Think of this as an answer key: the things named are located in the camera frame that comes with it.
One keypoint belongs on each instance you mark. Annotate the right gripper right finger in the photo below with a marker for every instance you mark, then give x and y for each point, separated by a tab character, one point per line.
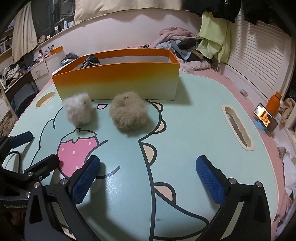
244	212

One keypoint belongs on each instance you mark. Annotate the light green garment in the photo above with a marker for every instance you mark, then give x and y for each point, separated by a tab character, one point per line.
215	35

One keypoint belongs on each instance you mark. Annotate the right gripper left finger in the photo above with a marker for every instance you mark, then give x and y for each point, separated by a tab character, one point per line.
41	221

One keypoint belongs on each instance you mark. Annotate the orange water bottle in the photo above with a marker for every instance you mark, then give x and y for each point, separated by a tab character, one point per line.
274	104

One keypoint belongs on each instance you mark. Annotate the beige fluffy pompom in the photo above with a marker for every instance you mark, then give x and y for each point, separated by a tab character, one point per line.
128	112

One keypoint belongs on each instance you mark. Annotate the white bedside drawer cabinet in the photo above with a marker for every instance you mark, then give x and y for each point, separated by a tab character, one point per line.
42	71

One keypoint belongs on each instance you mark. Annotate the white fluffy pompom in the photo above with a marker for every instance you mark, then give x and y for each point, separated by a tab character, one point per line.
78	109

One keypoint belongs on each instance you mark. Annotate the pink knitted blanket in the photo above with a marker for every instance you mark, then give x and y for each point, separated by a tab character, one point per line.
183	44

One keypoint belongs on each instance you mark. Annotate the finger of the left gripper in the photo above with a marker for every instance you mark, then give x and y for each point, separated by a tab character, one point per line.
11	142

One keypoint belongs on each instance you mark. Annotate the orange storage box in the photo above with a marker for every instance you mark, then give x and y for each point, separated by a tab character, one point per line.
151	73

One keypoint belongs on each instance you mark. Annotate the black lace-trimmed fabric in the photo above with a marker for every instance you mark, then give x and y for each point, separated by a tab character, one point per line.
90	61

